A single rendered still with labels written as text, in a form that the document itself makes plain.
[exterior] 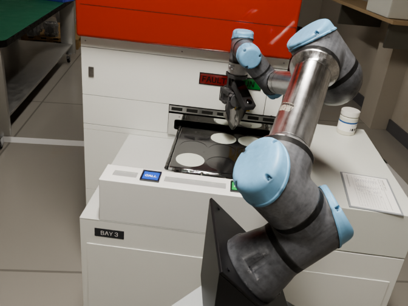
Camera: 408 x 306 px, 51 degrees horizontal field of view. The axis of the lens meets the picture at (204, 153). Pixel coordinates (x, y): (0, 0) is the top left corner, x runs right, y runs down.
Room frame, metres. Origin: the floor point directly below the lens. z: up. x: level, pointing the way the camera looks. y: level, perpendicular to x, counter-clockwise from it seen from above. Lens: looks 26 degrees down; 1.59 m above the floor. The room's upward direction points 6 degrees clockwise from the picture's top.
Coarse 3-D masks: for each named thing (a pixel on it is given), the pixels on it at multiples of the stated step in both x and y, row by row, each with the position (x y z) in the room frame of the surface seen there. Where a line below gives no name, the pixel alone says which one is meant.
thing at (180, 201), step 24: (120, 168) 1.11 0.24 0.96; (120, 192) 1.04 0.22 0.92; (144, 192) 1.03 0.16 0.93; (168, 192) 1.03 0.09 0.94; (192, 192) 1.03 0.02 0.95; (216, 192) 1.03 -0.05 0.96; (120, 216) 1.04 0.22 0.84; (144, 216) 1.03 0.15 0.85; (168, 216) 1.03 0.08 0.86; (192, 216) 1.03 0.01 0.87; (240, 216) 1.02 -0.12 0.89
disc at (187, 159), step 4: (180, 156) 1.35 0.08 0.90; (184, 156) 1.35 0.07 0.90; (188, 156) 1.36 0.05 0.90; (192, 156) 1.36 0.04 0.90; (196, 156) 1.36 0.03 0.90; (200, 156) 1.37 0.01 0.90; (176, 160) 1.32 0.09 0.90; (180, 160) 1.32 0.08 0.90; (184, 160) 1.32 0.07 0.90; (188, 160) 1.32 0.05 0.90; (192, 160) 1.33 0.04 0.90; (196, 160) 1.33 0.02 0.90; (200, 160) 1.33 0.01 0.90; (204, 160) 1.34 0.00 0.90; (184, 164) 1.29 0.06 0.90; (188, 164) 1.30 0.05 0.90; (192, 164) 1.30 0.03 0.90; (196, 164) 1.30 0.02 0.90; (200, 164) 1.31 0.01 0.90
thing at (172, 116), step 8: (176, 112) 1.66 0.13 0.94; (168, 120) 1.65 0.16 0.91; (192, 120) 1.64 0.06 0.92; (200, 120) 1.64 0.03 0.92; (208, 120) 1.64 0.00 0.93; (216, 120) 1.64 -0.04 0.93; (224, 120) 1.64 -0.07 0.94; (168, 128) 1.65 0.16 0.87; (176, 128) 1.66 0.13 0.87; (256, 128) 1.63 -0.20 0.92; (264, 128) 1.63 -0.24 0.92
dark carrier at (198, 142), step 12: (180, 132) 1.55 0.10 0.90; (192, 132) 1.57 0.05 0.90; (204, 132) 1.58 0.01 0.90; (216, 132) 1.59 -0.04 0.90; (228, 132) 1.61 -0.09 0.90; (180, 144) 1.45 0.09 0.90; (192, 144) 1.46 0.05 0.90; (204, 144) 1.47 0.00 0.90; (216, 144) 1.48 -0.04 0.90; (228, 144) 1.49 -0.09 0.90; (240, 144) 1.50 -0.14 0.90; (204, 156) 1.37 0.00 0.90; (216, 156) 1.38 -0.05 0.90; (228, 156) 1.39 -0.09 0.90; (192, 168) 1.27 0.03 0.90; (204, 168) 1.28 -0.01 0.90; (216, 168) 1.29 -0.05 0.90; (228, 168) 1.30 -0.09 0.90
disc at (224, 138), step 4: (212, 136) 1.55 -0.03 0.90; (216, 136) 1.56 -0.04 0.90; (220, 136) 1.56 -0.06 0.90; (224, 136) 1.56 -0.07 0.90; (228, 136) 1.57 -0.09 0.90; (232, 136) 1.57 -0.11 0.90; (216, 140) 1.52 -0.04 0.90; (220, 140) 1.52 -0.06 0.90; (224, 140) 1.52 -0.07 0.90; (228, 140) 1.53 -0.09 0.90; (232, 140) 1.53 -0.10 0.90
